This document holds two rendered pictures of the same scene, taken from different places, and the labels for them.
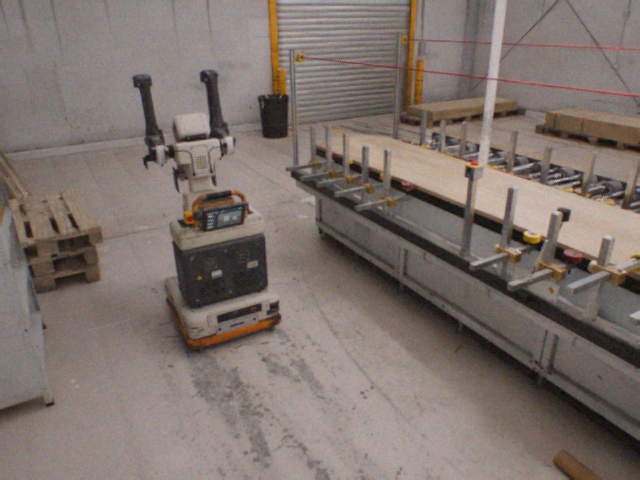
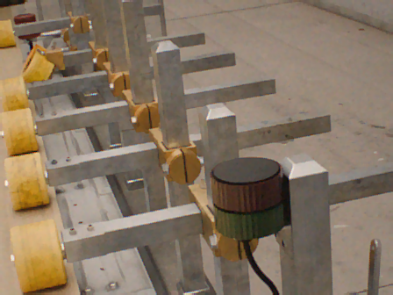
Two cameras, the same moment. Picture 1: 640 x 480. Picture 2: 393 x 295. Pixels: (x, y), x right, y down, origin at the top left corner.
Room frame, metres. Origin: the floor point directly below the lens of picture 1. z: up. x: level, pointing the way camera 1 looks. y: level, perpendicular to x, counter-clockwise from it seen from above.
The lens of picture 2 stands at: (2.61, -0.97, 1.36)
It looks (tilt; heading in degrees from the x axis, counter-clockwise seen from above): 21 degrees down; 197
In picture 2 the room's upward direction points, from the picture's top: 6 degrees counter-clockwise
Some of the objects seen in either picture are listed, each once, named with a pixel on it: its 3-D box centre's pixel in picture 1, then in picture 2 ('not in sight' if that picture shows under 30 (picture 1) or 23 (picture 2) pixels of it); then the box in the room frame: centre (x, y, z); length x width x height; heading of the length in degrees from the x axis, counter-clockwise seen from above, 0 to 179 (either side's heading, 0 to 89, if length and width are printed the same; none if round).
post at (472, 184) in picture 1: (468, 217); not in sight; (2.48, -0.79, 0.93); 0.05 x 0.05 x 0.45; 30
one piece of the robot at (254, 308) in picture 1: (239, 312); not in sight; (2.66, 0.53, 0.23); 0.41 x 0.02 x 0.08; 119
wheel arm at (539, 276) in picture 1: (542, 275); not in sight; (1.96, -1.00, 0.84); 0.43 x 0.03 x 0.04; 120
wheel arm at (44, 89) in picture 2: not in sight; (125, 75); (1.12, -1.54, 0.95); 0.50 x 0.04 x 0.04; 120
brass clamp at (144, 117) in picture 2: not in sight; (142, 110); (1.36, -1.42, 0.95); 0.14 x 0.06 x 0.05; 30
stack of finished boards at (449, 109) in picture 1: (463, 107); not in sight; (10.37, -2.95, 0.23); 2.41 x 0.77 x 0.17; 121
